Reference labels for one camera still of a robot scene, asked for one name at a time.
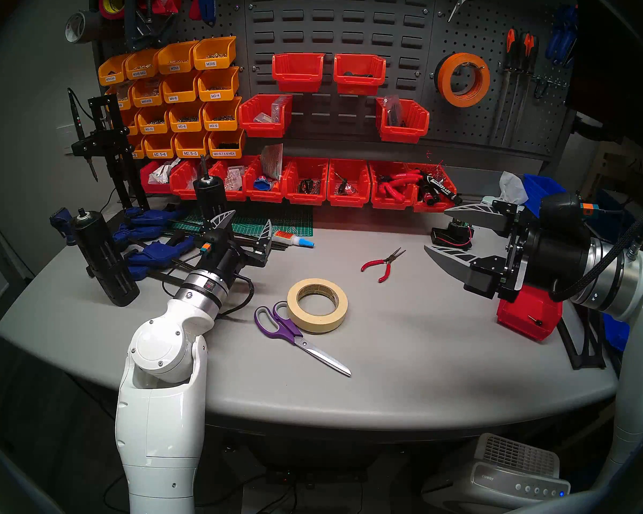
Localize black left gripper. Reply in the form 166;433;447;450
199;210;273;282

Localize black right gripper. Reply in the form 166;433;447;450
424;203;595;304

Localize purple handled scissors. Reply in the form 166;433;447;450
254;301;353;378

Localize orange tape roll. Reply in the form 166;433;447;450
436;52;491;108

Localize black tape roll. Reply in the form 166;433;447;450
434;57;451;99

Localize grey perforated pegboard panel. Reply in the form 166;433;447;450
423;0;577;157
91;0;247;160

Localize beige masking tape roll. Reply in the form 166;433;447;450
287;278;349;334

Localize red plastic storage bin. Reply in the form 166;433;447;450
369;161;416;211
245;155;287;203
206;160;250;202
496;285;563;342
413;162;459;214
376;98;430;144
239;94;294;139
327;158;372;208
169;158;204;200
283;157;330;206
139;160;175;195
333;54;387;96
272;52;326;93

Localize black cylinder with long bit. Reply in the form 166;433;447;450
193;155;228;219

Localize white glue bottle blue cap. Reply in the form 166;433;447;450
272;231;316;248

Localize green cutting mat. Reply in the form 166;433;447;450
169;205;314;238

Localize Kimtech tissue box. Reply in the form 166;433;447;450
482;171;528;208

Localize user manual in bag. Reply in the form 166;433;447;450
260;143;285;180

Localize yellow bin labelled HEX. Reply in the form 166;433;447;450
208;128;246;159

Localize small blue storage bin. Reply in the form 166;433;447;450
522;174;569;219

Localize blue bar clamp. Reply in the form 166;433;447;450
123;235;196;281
113;207;185;243

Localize yellow bin labelled M2.5-5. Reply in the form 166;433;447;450
173;131;211;159

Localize white crumpled plastic bag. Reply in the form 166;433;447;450
149;160;182;185

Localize yellow bin labelled M3-6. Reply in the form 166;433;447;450
202;96;243;132

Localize yellow bin labelled M2.5-6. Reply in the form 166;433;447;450
143;134;176;159

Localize clear plastic parts bag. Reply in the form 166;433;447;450
255;96;290;124

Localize yellow bin labelled M3-8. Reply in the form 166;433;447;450
168;102;206;133

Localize yellow bin labelled M3-12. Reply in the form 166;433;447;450
137;106;170;135

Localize yellow bin labelled M3-4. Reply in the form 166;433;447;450
197;66;241;102

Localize black ribbed cylinder tool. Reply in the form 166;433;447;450
71;208;141;307

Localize clear bag with black parts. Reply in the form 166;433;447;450
383;95;408;128

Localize yellow bin labelled M4-6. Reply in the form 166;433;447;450
162;71;201;104

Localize yellow bin labelled M4X4X6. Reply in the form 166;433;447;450
131;78;165;108

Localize yellow bin labelled M3X6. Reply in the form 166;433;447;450
193;35;237;71

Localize large blue storage bin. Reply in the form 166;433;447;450
603;312;630;353

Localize yellow bin labelled M4X6X5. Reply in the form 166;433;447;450
107;82;136;109

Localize yellow bin labelled M3X8 BAD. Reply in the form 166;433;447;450
124;48;160;81

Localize grey Coway air purifier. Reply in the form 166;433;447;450
422;433;571;511

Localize black battery holder with wires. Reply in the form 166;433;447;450
431;221;475;250

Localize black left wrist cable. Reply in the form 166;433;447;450
214;272;256;320

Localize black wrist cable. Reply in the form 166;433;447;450
552;210;643;302
214;272;256;320

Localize red handled needle pliers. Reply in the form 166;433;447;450
361;248;407;283

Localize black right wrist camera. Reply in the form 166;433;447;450
539;193;601;227

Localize black metal stand frame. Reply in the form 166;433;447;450
72;94;151;211

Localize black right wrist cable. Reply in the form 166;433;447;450
552;210;643;302

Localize dark blue tool handle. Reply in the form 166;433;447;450
49;208;78;246

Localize orange black handled file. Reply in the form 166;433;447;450
490;28;517;144
506;33;535;144

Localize blue handled tool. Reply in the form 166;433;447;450
545;4;579;66

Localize grey louvred wall panel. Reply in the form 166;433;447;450
244;0;435;144

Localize grey duct tape roll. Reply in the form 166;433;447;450
64;11;108;44

